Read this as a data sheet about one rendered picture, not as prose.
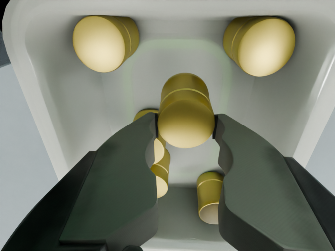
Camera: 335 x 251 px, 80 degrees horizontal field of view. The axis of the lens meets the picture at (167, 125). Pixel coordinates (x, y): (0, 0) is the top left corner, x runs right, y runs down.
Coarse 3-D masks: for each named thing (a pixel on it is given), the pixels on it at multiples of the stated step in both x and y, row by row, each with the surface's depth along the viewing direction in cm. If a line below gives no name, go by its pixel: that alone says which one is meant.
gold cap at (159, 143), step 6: (150, 108) 19; (138, 114) 19; (144, 114) 19; (156, 138) 16; (162, 138) 17; (156, 144) 16; (162, 144) 16; (156, 150) 17; (162, 150) 16; (156, 156) 17; (162, 156) 17; (156, 162) 17
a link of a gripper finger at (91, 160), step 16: (80, 160) 8; (64, 176) 7; (80, 176) 7; (48, 192) 7; (64, 192) 7; (32, 208) 6; (48, 208) 6; (64, 208) 6; (32, 224) 6; (48, 224) 6; (64, 224) 6; (16, 240) 5; (32, 240) 5; (48, 240) 5
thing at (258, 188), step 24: (216, 120) 11; (240, 144) 9; (264, 144) 9; (240, 168) 8; (264, 168) 8; (288, 168) 8; (240, 192) 7; (264, 192) 7; (288, 192) 7; (240, 216) 6; (264, 216) 6; (288, 216) 6; (312, 216) 6; (240, 240) 6; (264, 240) 6; (288, 240) 5; (312, 240) 5
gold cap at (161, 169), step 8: (168, 152) 22; (160, 160) 20; (168, 160) 21; (152, 168) 19; (160, 168) 19; (168, 168) 20; (160, 176) 18; (168, 176) 20; (160, 184) 19; (160, 192) 19
